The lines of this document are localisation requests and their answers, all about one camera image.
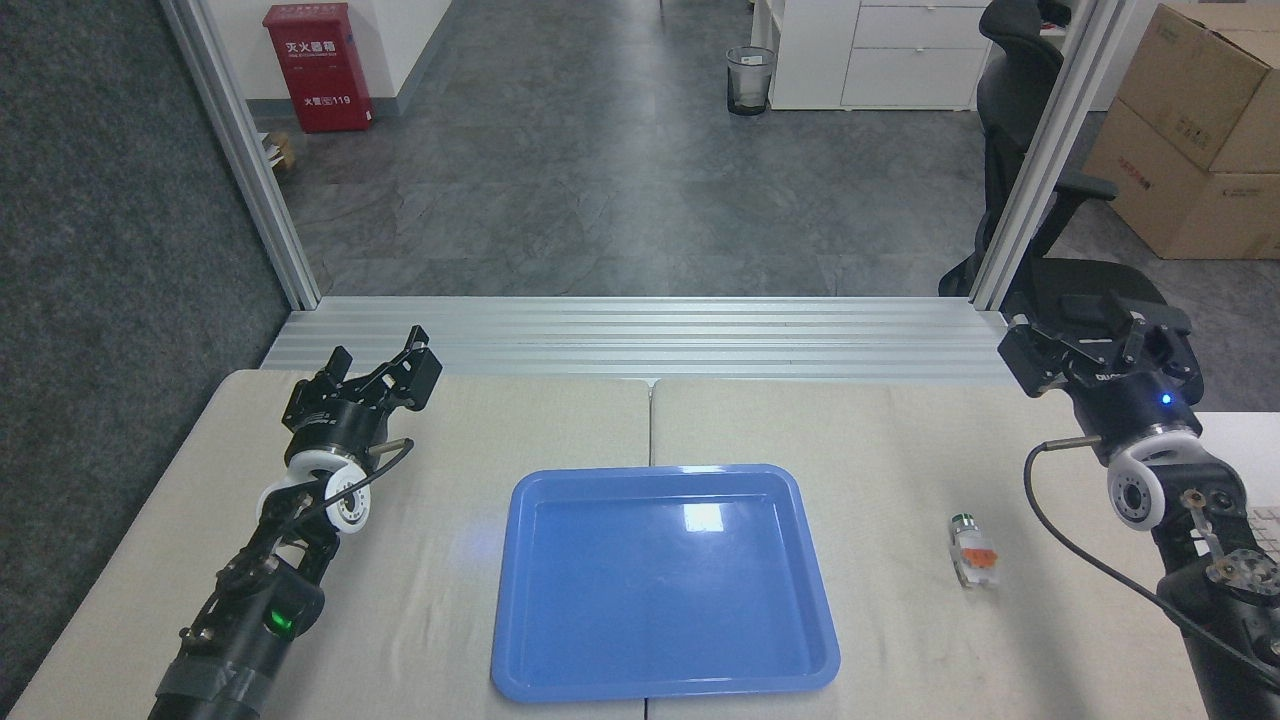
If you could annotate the blue plastic tray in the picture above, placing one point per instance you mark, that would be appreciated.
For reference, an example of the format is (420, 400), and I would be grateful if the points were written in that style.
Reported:
(620, 600)

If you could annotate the silver aluminium post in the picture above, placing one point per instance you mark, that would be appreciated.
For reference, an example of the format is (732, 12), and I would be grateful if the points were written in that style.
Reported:
(1045, 150)
(245, 160)

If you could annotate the mesh waste bin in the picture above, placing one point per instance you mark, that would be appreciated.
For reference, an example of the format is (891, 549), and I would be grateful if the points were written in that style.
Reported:
(750, 80)

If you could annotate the white keyboard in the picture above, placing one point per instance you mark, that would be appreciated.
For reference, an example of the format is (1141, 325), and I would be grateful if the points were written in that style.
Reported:
(1268, 528)

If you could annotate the large tilted cardboard box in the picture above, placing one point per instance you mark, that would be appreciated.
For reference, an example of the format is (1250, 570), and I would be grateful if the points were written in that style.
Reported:
(1190, 80)

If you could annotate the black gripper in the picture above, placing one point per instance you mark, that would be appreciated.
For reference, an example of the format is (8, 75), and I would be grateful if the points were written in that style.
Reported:
(1145, 405)
(335, 425)

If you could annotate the black office chair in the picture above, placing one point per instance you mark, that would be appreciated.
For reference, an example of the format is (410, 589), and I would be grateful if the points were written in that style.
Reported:
(1010, 90)

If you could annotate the silver aluminium rail base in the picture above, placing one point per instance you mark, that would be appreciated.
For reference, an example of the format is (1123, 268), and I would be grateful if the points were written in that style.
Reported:
(640, 340)

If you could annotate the red fire extinguisher box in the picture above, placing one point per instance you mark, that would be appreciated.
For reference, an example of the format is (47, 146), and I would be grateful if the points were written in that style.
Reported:
(318, 70)

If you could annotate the small cardboard box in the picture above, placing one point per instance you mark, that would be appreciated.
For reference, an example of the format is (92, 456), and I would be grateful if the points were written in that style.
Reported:
(280, 152)

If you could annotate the white drawer cabinet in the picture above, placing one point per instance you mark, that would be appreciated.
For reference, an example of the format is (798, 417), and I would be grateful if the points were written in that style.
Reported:
(880, 60)

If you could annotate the cardboard box with red print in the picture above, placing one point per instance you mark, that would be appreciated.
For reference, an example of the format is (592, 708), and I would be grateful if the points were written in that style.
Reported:
(1150, 190)

